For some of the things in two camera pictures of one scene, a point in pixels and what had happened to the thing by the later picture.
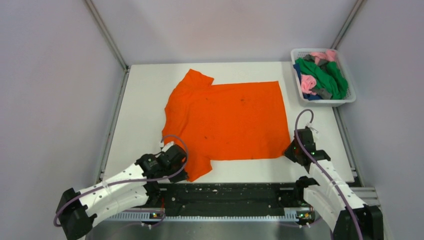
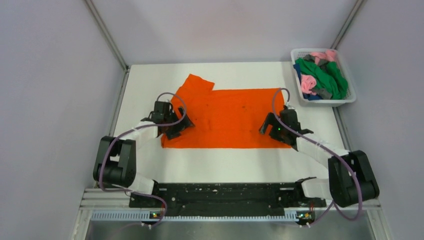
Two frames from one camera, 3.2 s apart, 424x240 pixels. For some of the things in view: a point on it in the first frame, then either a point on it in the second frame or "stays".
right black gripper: (288, 152) to (270, 120)
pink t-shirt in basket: (308, 82) stays
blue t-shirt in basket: (309, 96) stays
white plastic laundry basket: (351, 97) stays
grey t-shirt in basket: (324, 93) stays
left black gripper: (181, 176) to (185, 123)
